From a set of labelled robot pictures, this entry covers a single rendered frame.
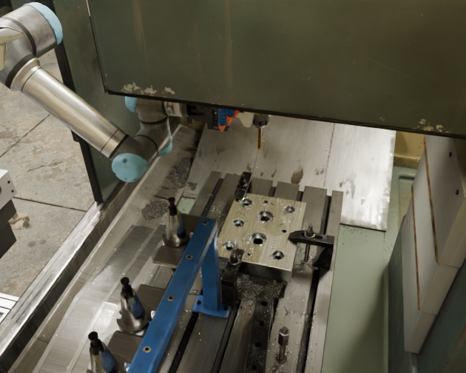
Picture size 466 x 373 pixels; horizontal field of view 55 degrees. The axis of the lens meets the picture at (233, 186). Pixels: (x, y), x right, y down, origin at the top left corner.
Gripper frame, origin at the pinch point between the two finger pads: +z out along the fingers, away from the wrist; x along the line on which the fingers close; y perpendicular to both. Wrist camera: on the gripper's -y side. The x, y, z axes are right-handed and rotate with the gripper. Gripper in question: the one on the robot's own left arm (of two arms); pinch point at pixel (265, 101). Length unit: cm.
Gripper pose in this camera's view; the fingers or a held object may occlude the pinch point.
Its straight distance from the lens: 107.4
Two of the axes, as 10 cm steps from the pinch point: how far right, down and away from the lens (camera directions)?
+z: 9.6, 1.3, -2.3
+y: 0.5, 7.8, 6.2
